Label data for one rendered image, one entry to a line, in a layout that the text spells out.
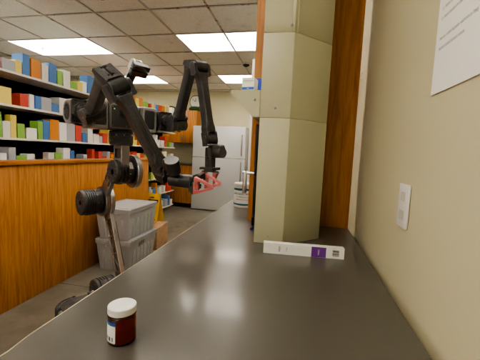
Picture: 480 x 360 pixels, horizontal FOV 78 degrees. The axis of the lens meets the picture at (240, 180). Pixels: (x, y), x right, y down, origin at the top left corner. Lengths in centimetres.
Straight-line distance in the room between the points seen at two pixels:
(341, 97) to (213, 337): 119
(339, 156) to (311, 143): 32
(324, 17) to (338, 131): 49
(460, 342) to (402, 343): 9
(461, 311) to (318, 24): 100
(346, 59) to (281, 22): 46
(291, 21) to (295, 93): 25
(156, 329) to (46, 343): 18
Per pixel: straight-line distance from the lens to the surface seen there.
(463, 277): 63
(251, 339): 61
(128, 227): 322
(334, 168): 147
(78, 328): 68
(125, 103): 124
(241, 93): 114
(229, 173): 615
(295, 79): 113
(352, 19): 160
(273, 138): 110
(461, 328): 65
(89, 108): 153
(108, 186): 224
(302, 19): 122
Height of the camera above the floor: 128
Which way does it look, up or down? 5 degrees down
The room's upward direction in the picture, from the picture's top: 3 degrees clockwise
